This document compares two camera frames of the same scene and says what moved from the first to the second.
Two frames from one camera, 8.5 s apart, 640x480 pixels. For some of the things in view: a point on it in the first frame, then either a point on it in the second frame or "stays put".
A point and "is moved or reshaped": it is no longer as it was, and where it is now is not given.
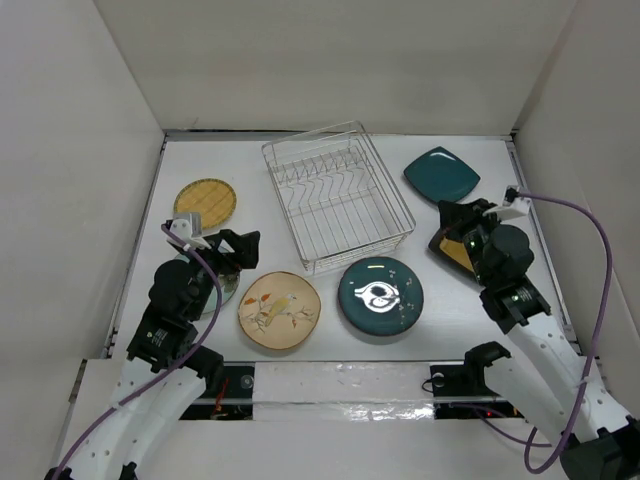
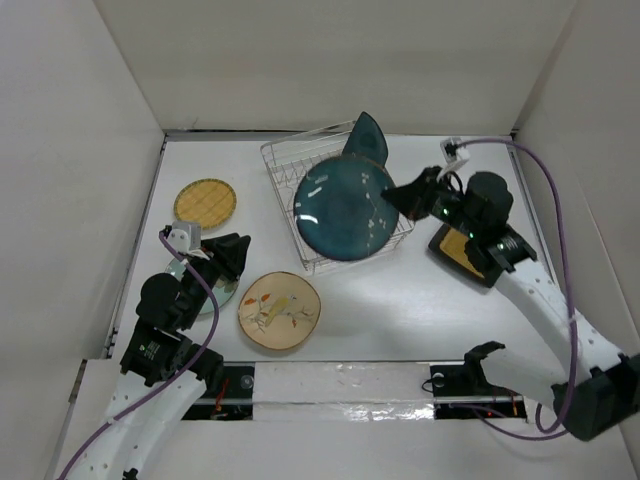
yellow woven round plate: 212,198 stays put
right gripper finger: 482,204 → 427,180
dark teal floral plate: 381,296 → 339,212
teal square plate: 442,175 is moved or reshaped
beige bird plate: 279,310 stays put
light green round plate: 228,285 stays put
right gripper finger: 452,215 → 414,198
